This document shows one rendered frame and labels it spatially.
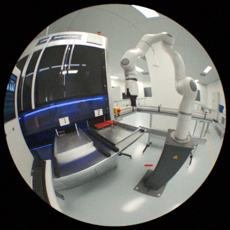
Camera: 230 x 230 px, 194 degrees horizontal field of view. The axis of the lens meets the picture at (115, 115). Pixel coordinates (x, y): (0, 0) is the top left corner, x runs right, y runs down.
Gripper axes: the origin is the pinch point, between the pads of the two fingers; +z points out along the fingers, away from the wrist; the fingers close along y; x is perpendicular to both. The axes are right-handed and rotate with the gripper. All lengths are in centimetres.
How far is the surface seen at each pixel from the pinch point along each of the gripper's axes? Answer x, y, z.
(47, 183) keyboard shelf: 2, 69, 30
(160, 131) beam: 4, -85, 58
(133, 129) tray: -4.6, -5.5, 21.5
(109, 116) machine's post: -35.6, -6.5, 15.6
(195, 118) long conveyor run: 67, -82, 23
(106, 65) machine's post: -35, -8, -42
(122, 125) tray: -17.0, -5.6, 21.4
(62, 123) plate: -35, 43, 9
